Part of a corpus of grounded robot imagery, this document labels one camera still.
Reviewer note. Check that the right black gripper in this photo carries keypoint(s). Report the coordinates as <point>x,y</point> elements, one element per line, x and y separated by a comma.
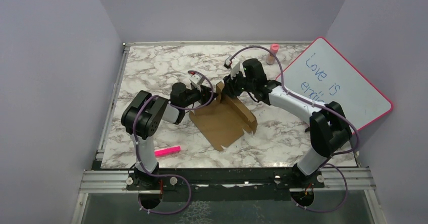
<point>229,86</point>

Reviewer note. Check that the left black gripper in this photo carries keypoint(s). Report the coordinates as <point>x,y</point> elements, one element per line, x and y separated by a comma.
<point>205,93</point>

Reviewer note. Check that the brown cardboard box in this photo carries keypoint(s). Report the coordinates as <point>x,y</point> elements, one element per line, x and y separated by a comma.
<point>224,121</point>

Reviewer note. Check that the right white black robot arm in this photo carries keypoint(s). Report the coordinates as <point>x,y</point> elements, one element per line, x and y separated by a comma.
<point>327,126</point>

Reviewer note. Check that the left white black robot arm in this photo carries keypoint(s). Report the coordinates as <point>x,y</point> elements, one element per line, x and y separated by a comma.
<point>144,114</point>

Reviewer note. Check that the pink-capped small bottle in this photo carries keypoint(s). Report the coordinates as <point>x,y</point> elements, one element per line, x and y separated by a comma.
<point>270,58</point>

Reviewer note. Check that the pink rectangular stick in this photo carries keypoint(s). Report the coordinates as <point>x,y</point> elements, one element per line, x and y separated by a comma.
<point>167,151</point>

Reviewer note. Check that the pink-framed whiteboard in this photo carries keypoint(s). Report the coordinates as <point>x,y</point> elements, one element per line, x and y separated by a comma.
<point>322,74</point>

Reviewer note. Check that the aluminium front frame rail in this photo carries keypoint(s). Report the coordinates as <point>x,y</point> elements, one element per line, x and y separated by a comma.
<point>242,195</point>

